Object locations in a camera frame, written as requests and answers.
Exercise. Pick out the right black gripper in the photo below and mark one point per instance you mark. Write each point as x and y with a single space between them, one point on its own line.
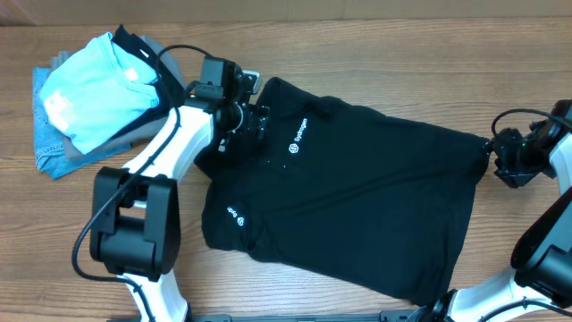
500 147

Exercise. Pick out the black polo shirt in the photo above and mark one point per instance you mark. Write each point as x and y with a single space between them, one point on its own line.
348 192

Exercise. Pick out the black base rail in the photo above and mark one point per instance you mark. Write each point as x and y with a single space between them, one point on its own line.
401 315

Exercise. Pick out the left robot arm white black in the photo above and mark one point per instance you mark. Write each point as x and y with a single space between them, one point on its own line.
135 229

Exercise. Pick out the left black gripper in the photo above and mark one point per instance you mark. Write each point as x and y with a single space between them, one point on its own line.
256 120

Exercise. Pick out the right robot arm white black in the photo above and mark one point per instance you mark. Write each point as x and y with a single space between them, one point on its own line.
539 275

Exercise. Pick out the black folded garment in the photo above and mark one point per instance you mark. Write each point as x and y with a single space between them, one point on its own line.
162 82

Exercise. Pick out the grey folded garment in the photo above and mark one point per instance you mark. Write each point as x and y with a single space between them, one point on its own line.
145 131

